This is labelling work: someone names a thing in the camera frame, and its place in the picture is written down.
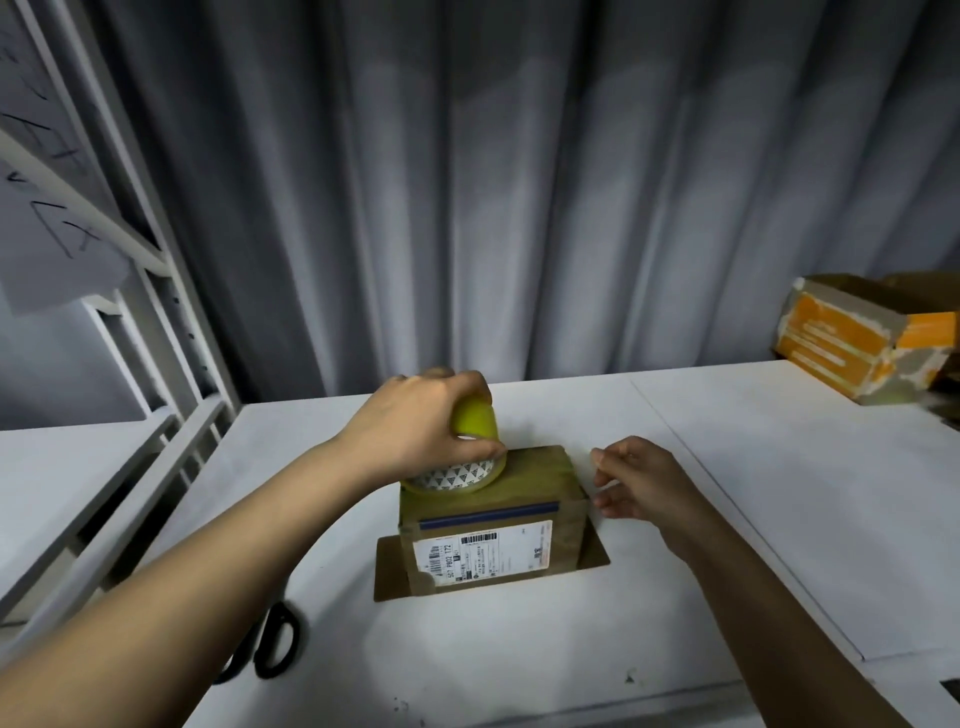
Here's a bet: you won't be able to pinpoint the person's right hand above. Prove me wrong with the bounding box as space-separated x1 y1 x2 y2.
586 433 725 567

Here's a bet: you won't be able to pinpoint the person's left hand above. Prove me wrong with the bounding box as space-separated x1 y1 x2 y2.
331 367 506 492

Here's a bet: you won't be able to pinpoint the yellow tape roll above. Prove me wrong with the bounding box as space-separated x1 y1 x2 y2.
400 393 510 500

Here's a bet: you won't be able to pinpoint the small brown labelled carton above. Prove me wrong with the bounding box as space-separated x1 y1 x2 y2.
372 442 614 605

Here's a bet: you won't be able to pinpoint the orange and white carton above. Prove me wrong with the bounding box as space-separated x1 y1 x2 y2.
772 273 960 408

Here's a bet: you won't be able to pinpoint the black scissors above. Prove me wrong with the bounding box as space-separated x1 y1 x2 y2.
213 595 306 687

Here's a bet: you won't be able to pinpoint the printed brown cardboard box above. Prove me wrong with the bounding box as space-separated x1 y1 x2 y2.
882 268 960 314

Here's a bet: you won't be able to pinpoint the person's left forearm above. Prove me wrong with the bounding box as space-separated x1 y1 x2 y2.
0 438 380 728

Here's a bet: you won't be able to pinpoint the person's right forearm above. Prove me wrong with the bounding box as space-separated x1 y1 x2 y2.
672 516 912 728

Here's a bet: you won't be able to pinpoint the white metal shelf rack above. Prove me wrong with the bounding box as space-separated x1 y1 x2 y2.
0 0 243 665

